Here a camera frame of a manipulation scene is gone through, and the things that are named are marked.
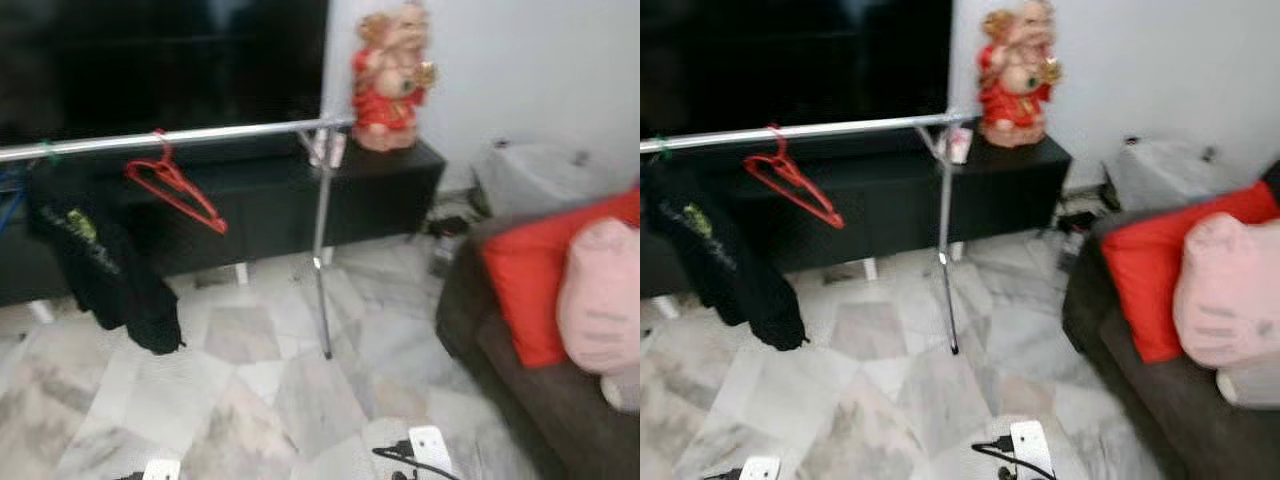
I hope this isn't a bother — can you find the pink cat face pillow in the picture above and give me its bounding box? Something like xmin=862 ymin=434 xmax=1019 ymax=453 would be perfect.
xmin=1172 ymin=210 xmax=1280 ymax=371
xmin=556 ymin=218 xmax=640 ymax=376

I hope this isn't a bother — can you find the red plastic clothes hanger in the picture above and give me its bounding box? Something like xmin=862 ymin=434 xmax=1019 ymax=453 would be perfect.
xmin=742 ymin=124 xmax=846 ymax=231
xmin=124 ymin=128 xmax=229 ymax=236

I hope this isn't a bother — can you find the grey plastic bag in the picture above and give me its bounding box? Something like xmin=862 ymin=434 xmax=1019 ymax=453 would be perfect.
xmin=1102 ymin=138 xmax=1226 ymax=213
xmin=472 ymin=140 xmax=593 ymax=219

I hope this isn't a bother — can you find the black power strip green light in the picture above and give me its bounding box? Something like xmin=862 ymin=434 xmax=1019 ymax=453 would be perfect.
xmin=428 ymin=215 xmax=469 ymax=279
xmin=1055 ymin=210 xmax=1096 ymax=271

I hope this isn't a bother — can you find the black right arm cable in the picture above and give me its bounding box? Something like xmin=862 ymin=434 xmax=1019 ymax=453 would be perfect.
xmin=372 ymin=440 xmax=461 ymax=480
xmin=972 ymin=435 xmax=1061 ymax=480

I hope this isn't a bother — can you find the black television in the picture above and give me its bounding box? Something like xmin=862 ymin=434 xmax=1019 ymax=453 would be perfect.
xmin=0 ymin=0 xmax=331 ymax=146
xmin=640 ymin=0 xmax=953 ymax=136

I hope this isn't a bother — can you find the red cushion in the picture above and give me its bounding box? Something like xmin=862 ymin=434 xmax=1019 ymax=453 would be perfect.
xmin=1100 ymin=180 xmax=1280 ymax=364
xmin=480 ymin=188 xmax=640 ymax=369

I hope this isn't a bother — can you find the blue plastic clothes hanger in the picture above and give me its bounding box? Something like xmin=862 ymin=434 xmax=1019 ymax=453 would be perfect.
xmin=0 ymin=168 xmax=23 ymax=229

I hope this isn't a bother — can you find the black shirt green logo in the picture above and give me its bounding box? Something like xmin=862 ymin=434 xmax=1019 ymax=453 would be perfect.
xmin=640 ymin=158 xmax=809 ymax=351
xmin=25 ymin=160 xmax=187 ymax=356

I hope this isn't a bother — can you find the black low TV cabinet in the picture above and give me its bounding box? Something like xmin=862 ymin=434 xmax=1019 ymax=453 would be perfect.
xmin=0 ymin=140 xmax=448 ymax=306
xmin=640 ymin=135 xmax=1073 ymax=299

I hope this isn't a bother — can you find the silver metal clothes rack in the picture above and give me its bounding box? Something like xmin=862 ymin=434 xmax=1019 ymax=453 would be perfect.
xmin=640 ymin=110 xmax=978 ymax=356
xmin=0 ymin=115 xmax=358 ymax=361

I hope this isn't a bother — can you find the small white pink box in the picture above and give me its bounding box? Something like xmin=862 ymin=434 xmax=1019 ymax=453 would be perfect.
xmin=310 ymin=130 xmax=349 ymax=171
xmin=938 ymin=125 xmax=973 ymax=166

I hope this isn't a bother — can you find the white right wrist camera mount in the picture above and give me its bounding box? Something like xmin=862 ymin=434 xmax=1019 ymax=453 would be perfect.
xmin=1010 ymin=420 xmax=1056 ymax=479
xmin=408 ymin=425 xmax=453 ymax=479

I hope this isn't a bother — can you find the dark brown fabric sofa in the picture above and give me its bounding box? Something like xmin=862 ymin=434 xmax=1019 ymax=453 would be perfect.
xmin=435 ymin=200 xmax=640 ymax=480
xmin=1062 ymin=160 xmax=1280 ymax=480

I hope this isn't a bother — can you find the red and gold figurine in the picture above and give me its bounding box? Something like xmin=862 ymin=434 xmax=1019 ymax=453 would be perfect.
xmin=975 ymin=0 xmax=1063 ymax=149
xmin=350 ymin=0 xmax=439 ymax=153

